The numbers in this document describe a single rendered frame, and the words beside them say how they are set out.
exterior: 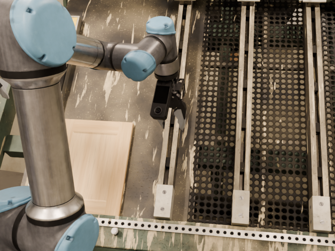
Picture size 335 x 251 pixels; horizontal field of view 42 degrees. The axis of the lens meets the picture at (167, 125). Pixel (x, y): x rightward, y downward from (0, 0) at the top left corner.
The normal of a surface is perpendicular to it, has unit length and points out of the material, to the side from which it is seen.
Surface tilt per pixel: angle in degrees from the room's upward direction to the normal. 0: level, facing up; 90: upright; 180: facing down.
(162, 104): 60
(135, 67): 117
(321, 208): 51
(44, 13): 83
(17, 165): 90
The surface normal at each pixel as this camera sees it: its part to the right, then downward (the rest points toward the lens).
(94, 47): 0.86, -0.22
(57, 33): 0.86, 0.01
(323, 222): -0.10, -0.42
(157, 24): -0.11, -0.76
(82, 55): 0.74, 0.54
